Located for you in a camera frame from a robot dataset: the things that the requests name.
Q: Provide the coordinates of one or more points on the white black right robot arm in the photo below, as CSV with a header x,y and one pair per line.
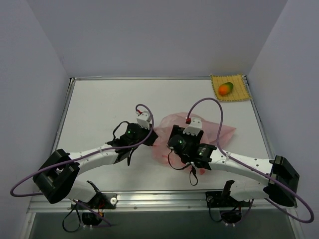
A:
x,y
275,179

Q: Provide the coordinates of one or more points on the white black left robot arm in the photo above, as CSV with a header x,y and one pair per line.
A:
x,y
58,179

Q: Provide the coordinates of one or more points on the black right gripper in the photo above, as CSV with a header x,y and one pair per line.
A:
x,y
175,132

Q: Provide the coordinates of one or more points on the yellow woven mat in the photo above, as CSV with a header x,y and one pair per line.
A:
x,y
239,92

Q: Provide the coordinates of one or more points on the orange green fake mango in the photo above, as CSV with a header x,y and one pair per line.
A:
x,y
225,88

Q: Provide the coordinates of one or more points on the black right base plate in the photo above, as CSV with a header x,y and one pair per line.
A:
x,y
214,199

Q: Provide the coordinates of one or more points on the aluminium front rail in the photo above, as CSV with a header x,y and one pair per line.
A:
x,y
134,201

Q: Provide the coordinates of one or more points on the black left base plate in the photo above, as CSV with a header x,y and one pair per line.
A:
x,y
102,201

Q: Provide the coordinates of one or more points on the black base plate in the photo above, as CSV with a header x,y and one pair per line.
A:
x,y
214,199
102,201

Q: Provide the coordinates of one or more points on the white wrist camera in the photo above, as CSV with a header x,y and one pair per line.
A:
x,y
194,126
144,119

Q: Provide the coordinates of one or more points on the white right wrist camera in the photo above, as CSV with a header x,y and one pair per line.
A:
x,y
194,126

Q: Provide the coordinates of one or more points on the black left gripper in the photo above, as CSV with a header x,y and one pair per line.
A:
x,y
151,139

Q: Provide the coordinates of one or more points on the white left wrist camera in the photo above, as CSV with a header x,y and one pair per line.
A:
x,y
144,119

